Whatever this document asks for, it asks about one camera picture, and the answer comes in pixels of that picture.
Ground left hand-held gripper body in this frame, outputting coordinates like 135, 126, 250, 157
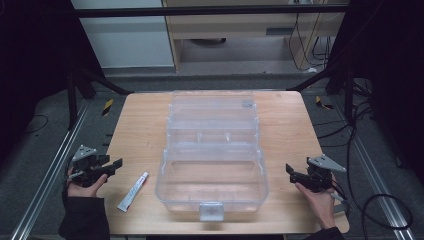
68, 144, 111, 188

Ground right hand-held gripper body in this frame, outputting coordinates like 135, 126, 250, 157
305, 154, 348, 194

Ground person's left hand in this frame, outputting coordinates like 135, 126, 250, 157
66, 167, 109, 199

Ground person's right hand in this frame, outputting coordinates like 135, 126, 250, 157
294, 181, 337, 231

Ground white ointment tube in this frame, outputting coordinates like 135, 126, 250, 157
116, 171, 150, 213

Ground yellow black tape marker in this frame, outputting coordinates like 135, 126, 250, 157
314, 95, 335, 111
101, 98, 115, 117

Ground black stand leg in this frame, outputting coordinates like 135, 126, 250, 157
285, 61, 355, 125
65, 62, 135, 132

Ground clear plastic storage box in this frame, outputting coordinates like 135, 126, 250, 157
154, 89, 270, 223

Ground black curtain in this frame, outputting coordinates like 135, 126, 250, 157
0, 0, 105, 164
325, 0, 424, 186

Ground white cabinet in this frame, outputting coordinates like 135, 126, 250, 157
70, 0, 176, 70

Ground light wooden desk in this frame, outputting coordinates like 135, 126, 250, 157
161, 0, 346, 73

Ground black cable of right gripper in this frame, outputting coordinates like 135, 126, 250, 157
330, 179, 352, 216

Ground aluminium floor rail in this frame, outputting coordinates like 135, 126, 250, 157
332, 95, 418, 240
10, 99, 92, 240

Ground black floor cables bundle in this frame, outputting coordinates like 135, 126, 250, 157
312, 79, 374, 150

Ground thin black floor cable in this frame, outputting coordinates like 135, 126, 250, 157
22, 113, 50, 136

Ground black looped floor cable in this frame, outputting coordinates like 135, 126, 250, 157
361, 193, 415, 232

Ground black cables under desk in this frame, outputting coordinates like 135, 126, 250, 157
287, 12, 335, 73

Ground black horizontal frame bar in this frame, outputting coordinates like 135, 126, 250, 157
71, 4, 352, 19

